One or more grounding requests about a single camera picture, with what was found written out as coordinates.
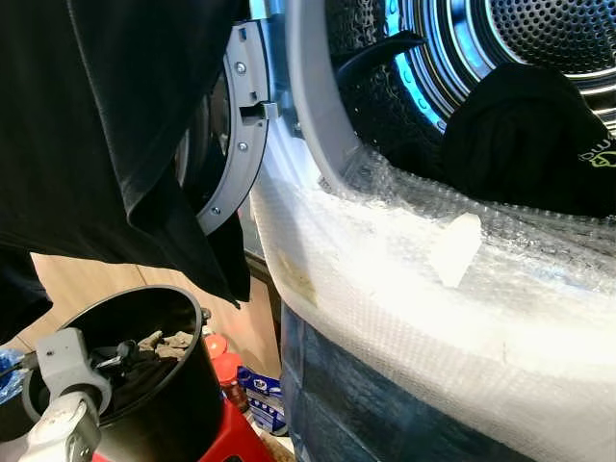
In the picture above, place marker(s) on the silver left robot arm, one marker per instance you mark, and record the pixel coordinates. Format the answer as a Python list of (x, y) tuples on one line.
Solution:
[(63, 433)]

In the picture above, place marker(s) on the dark clothes pile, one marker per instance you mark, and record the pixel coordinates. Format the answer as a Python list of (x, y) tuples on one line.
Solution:
[(159, 361)]

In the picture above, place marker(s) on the front-loading washing machine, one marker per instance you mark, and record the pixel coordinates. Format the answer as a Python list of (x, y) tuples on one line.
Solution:
[(404, 385)]

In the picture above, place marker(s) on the black round bucket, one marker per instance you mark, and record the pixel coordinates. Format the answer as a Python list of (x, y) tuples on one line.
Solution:
[(173, 414)]

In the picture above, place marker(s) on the small red-capped bottle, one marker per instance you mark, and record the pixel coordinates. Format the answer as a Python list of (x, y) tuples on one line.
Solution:
[(216, 345)]

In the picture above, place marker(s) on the brown red-capped bottle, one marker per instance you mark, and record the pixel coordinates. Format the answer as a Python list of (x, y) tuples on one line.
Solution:
[(230, 377)]

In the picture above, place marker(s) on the blue crumpled plastic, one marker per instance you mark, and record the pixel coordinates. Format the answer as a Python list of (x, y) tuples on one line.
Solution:
[(10, 375)]

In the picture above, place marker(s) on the red plastic stool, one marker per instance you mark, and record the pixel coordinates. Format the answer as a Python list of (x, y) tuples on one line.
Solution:
[(236, 441)]

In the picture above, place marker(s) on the blue and white package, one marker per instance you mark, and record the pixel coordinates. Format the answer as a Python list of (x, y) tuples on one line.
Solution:
[(264, 399)]

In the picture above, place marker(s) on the white tape piece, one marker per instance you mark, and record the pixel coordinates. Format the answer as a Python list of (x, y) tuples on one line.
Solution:
[(455, 248)]

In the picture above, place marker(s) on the grey washer door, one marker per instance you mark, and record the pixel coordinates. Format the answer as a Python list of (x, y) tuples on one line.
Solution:
[(246, 115)]

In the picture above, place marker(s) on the black garment with green logo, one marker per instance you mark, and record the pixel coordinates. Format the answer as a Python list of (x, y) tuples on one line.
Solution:
[(525, 135)]

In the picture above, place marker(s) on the clear bubble wrap sheet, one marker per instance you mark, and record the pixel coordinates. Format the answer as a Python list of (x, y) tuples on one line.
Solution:
[(404, 289)]

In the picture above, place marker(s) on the grey rubber door gasket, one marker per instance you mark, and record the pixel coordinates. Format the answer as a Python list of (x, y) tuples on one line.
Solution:
[(313, 106)]

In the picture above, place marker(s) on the perforated steel washer drum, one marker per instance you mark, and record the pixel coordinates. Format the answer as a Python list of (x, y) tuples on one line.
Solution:
[(558, 29)]

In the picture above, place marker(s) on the black drum paddle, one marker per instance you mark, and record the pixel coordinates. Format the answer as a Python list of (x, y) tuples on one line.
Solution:
[(371, 53)]

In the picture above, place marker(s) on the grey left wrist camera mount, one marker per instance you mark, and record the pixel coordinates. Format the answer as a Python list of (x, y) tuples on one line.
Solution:
[(67, 361)]

